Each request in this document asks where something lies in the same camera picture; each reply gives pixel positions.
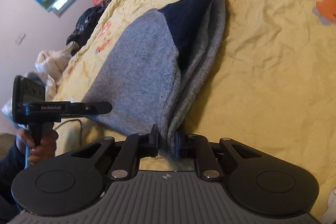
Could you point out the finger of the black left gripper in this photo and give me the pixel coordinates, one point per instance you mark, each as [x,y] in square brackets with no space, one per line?
[100,108]

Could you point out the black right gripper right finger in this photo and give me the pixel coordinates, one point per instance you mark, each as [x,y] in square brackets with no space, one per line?
[181,145]

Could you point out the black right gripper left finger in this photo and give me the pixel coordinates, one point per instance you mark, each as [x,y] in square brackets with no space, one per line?
[153,141]

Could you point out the person's left hand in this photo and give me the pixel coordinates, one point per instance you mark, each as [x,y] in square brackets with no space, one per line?
[46,150]

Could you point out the yellow floral quilt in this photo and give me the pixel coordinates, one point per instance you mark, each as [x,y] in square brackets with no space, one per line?
[272,85]

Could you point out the white crumpled garment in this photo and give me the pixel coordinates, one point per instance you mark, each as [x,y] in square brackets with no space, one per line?
[49,68]

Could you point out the navy and grey knit sweater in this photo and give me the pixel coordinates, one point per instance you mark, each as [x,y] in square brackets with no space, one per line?
[157,67]

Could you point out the dark patterned cloth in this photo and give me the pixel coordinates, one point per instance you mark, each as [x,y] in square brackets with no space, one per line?
[86,24]

